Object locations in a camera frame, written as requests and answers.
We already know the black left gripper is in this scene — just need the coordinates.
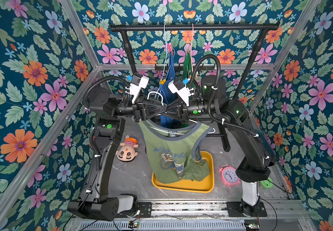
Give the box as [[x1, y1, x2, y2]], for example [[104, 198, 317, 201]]
[[109, 98, 162, 128]]

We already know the white wire hanger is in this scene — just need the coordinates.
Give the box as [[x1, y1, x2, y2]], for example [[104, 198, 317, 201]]
[[142, 91, 210, 124]]

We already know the olive green tank top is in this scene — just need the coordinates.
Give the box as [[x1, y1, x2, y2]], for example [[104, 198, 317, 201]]
[[139, 120, 213, 184]]

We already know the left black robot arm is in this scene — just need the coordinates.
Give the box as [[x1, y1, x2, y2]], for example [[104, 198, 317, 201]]
[[67, 76, 167, 221]]

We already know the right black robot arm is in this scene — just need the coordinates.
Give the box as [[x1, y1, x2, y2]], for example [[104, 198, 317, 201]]
[[161, 54, 275, 217]]

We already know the blue tank top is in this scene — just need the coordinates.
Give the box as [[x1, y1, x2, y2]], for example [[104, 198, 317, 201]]
[[159, 52, 180, 129]]

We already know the yellow clothespin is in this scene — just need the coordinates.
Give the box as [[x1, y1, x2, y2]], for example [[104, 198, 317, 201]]
[[159, 79, 166, 85]]

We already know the plush doll toy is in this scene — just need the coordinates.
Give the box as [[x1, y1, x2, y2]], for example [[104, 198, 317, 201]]
[[116, 135, 139, 162]]

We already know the black clothes rack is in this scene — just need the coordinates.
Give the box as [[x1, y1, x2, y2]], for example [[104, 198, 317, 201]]
[[110, 23, 280, 141]]

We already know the pink clothespin on blue top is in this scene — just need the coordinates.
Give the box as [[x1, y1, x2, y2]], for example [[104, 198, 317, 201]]
[[165, 43, 173, 55]]

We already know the yellow plastic tray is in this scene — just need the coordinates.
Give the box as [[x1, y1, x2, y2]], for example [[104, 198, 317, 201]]
[[152, 151, 215, 193]]

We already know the pink alarm clock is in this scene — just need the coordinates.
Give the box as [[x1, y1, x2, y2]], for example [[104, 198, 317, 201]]
[[218, 165, 240, 187]]

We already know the green tape roll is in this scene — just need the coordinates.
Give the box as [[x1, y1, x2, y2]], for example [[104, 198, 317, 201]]
[[259, 177, 274, 190]]

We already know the white ventilation grille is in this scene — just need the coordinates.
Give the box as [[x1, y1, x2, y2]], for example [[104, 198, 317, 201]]
[[76, 220, 246, 231]]

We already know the light blue wire hanger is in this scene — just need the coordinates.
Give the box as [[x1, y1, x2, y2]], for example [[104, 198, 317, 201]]
[[154, 24, 169, 99]]

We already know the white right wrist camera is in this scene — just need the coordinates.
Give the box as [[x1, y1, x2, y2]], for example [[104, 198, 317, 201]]
[[168, 79, 194, 105]]

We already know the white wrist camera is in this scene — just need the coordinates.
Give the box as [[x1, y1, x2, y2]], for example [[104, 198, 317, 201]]
[[168, 79, 194, 105], [125, 75, 149, 104]]

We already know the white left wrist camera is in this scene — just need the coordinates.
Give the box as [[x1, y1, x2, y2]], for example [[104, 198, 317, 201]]
[[125, 75, 149, 104]]

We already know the pink wire hanger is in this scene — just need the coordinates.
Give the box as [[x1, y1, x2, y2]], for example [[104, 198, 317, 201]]
[[189, 24, 195, 73]]

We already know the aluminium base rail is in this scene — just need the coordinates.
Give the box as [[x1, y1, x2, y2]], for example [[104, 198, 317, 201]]
[[140, 198, 310, 219]]

